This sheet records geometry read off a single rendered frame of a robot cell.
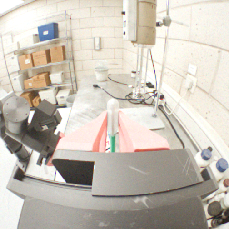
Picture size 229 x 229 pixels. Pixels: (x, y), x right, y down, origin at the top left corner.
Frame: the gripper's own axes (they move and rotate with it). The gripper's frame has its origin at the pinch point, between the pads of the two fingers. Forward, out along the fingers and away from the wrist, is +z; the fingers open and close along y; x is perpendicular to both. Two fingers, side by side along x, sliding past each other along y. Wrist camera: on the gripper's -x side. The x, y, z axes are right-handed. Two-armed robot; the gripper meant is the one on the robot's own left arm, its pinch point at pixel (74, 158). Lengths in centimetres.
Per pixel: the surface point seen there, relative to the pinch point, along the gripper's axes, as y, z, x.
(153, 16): 23, -4, -50
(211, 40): 17, 20, -65
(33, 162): 7.4, -9.3, 23.9
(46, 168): 5.0, -3.9, 19.6
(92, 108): 45.3, 8.6, 4.1
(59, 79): 205, -37, 58
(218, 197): -21.4, 38.6, -20.8
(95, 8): 224, -68, -94
